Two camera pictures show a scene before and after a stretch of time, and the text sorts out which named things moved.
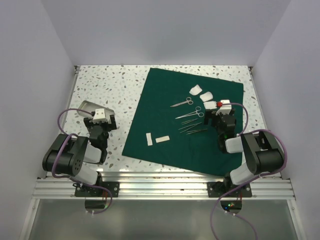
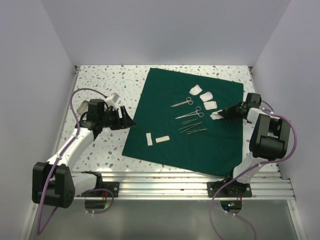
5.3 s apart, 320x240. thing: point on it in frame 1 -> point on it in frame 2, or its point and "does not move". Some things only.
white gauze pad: [206, 96] does not move
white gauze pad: [195, 90] does not move
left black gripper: [89, 122] -> [124, 122]
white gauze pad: [210, 105] does not move
